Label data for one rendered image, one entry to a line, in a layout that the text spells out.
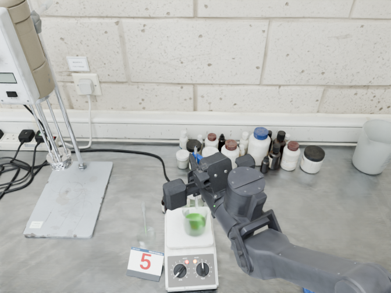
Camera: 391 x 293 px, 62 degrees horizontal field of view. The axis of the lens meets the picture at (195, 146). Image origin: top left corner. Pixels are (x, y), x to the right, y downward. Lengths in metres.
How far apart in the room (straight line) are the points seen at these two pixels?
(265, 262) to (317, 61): 0.78
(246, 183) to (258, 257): 0.11
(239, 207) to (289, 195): 0.60
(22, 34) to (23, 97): 0.13
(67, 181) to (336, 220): 0.86
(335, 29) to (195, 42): 0.42
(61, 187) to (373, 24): 1.08
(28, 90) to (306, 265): 0.63
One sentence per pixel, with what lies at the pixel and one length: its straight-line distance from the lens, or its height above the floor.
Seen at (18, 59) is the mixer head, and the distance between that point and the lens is 0.76.
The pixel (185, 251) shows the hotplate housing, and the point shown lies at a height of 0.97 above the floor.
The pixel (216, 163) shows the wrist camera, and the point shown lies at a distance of 0.55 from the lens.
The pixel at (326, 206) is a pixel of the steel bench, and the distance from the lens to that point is 1.11.
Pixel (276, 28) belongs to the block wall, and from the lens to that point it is 1.06.
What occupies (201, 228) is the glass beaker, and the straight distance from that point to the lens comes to 0.83.
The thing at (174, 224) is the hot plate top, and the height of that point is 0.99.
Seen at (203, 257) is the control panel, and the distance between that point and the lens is 0.87.
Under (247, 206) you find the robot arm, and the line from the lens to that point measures 0.50.
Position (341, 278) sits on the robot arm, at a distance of 0.40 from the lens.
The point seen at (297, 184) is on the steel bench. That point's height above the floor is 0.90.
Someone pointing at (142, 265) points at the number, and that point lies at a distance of 0.92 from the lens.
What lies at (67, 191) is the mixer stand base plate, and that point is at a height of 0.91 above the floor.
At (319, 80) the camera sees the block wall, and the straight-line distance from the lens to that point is 1.18.
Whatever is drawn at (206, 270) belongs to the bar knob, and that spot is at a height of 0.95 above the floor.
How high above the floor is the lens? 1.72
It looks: 42 degrees down
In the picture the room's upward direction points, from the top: straight up
